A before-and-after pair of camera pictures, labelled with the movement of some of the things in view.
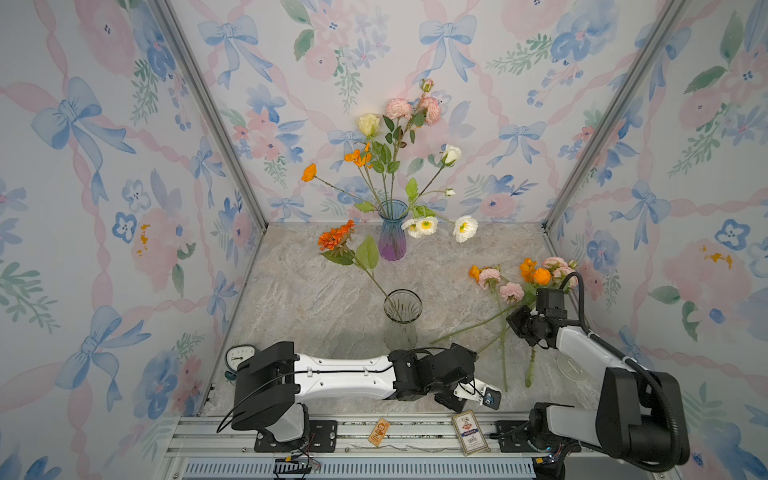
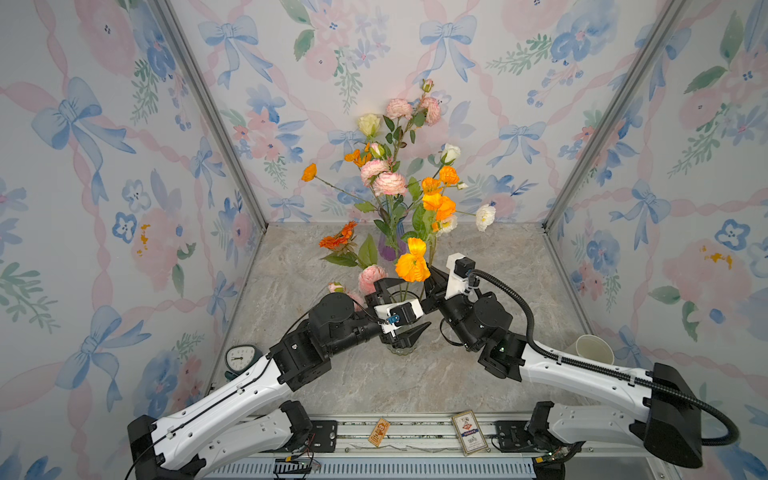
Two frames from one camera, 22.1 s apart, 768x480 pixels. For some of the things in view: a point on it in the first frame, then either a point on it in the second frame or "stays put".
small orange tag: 379,432 stays put
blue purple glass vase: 392,238 stays put
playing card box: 470,434 stays put
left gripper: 452,402 → 406,338
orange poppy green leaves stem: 536,277 → 434,207
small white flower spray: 426,221 → 485,215
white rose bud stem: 449,155 stays put
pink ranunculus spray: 557,273 → 380,175
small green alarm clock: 234,356 stays put
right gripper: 514,319 → 444,292
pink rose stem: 400,109 stays put
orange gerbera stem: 336,240 stays put
